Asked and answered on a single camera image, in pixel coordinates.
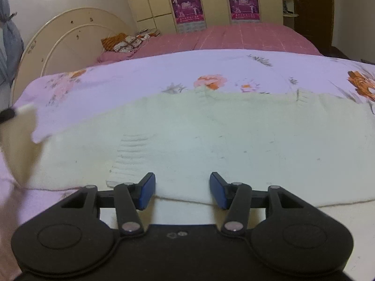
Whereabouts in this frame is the pink checked bed cover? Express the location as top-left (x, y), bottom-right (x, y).
top-left (97, 23), bottom-right (323, 64)

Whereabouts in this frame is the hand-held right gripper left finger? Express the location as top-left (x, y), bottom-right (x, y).
top-left (61, 172), bottom-right (156, 237)

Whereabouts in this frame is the dark wooden door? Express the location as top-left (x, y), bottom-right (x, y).
top-left (293, 0), bottom-right (335, 52)

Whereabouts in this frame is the orange patterned pillow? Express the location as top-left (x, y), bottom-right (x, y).
top-left (101, 33), bottom-right (151, 54)

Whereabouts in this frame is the grey curtain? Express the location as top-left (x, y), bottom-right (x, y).
top-left (0, 0), bottom-right (24, 82)

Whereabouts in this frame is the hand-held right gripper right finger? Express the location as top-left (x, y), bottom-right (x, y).
top-left (209, 171), bottom-right (306, 237)

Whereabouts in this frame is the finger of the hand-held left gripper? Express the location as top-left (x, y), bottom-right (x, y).
top-left (0, 108), bottom-right (16, 124)

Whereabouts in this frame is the pink wall calendar poster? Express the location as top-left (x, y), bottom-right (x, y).
top-left (170, 0), bottom-right (207, 33)
top-left (227, 0), bottom-right (263, 26)

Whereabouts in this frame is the cream knit sweater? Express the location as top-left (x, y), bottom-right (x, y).
top-left (0, 89), bottom-right (375, 207)

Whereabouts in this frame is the cream rounded headboard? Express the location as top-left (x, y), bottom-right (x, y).
top-left (11, 7), bottom-right (138, 101)

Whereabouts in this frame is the purple floral bed sheet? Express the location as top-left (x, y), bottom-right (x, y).
top-left (0, 49), bottom-right (375, 281)

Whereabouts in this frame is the cream wardrobe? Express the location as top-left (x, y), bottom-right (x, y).
top-left (121, 0), bottom-right (284, 35)

